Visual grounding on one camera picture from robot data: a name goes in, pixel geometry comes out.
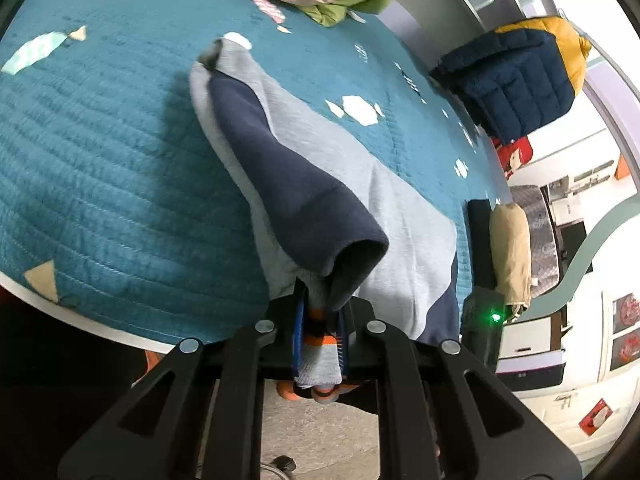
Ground teal quilted bedspread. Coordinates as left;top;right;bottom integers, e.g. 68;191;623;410
1;0;511;342

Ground grey navy sweatshirt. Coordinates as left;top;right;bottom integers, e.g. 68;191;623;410
188;37;461;406

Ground beige folded trousers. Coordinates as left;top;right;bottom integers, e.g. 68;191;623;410
489;203;533;310

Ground navy yellow puffer jacket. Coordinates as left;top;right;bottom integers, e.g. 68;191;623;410
430;15;592;145

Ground black folded garment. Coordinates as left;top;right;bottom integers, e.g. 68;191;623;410
466;200;497;289

